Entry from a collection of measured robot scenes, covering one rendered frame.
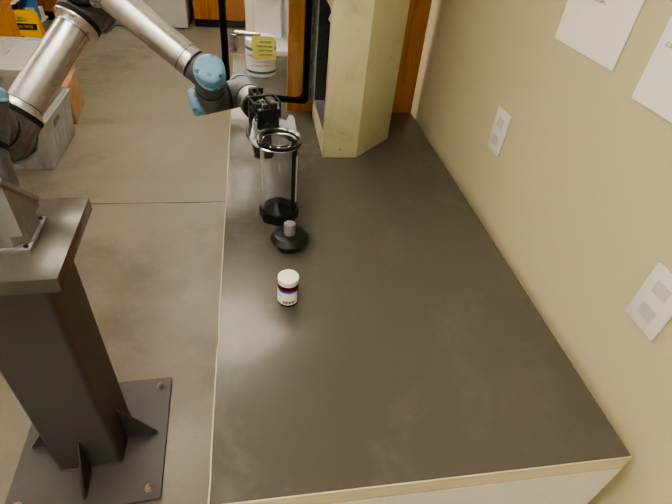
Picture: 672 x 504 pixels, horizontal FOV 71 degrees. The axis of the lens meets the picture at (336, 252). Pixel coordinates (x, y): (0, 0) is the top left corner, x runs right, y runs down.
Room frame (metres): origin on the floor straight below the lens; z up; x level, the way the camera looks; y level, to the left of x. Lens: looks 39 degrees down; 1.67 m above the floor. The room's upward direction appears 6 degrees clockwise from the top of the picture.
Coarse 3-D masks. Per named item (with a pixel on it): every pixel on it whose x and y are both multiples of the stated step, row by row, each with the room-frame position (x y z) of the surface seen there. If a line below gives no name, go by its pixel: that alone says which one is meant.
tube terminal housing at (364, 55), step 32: (352, 0) 1.37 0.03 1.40; (384, 0) 1.42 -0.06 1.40; (352, 32) 1.37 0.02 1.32; (384, 32) 1.44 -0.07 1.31; (352, 64) 1.37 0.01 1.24; (384, 64) 1.46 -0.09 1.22; (352, 96) 1.37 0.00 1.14; (384, 96) 1.49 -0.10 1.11; (320, 128) 1.44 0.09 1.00; (352, 128) 1.37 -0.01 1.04; (384, 128) 1.52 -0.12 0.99
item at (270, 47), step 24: (240, 0) 1.65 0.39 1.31; (264, 0) 1.65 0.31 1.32; (288, 0) 1.65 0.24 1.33; (240, 24) 1.65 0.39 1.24; (264, 24) 1.65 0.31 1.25; (288, 24) 1.65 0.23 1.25; (240, 48) 1.65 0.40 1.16; (264, 48) 1.65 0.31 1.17; (288, 48) 1.65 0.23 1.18; (240, 72) 1.65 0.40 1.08; (264, 72) 1.65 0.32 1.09; (288, 72) 1.65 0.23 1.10
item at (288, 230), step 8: (288, 224) 0.89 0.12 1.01; (272, 232) 0.90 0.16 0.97; (280, 232) 0.89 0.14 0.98; (288, 232) 0.88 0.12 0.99; (296, 232) 0.90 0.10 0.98; (304, 232) 0.90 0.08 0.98; (272, 240) 0.87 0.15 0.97; (280, 240) 0.86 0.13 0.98; (288, 240) 0.87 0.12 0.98; (296, 240) 0.87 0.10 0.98; (304, 240) 0.88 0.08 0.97; (280, 248) 0.86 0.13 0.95; (288, 248) 0.85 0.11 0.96; (296, 248) 0.86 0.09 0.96
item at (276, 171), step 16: (272, 128) 1.06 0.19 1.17; (288, 128) 1.06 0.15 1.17; (272, 144) 0.97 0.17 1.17; (288, 144) 0.98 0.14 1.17; (272, 160) 0.97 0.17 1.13; (288, 160) 0.98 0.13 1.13; (272, 176) 0.97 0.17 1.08; (288, 176) 0.98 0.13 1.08; (272, 192) 0.97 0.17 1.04; (288, 192) 0.98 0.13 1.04; (272, 208) 0.97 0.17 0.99; (288, 208) 0.98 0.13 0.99
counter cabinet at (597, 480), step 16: (528, 480) 0.39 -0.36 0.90; (544, 480) 0.39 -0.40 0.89; (560, 480) 0.40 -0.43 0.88; (576, 480) 0.41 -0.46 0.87; (592, 480) 0.42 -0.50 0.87; (608, 480) 0.42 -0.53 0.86; (400, 496) 0.34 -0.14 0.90; (416, 496) 0.34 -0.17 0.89; (432, 496) 0.35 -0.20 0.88; (448, 496) 0.36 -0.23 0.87; (464, 496) 0.36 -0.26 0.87; (480, 496) 0.37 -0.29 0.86; (496, 496) 0.38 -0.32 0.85; (512, 496) 0.38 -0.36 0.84; (528, 496) 0.39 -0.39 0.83; (544, 496) 0.40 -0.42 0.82; (560, 496) 0.41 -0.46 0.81; (576, 496) 0.42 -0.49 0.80; (592, 496) 0.42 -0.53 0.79
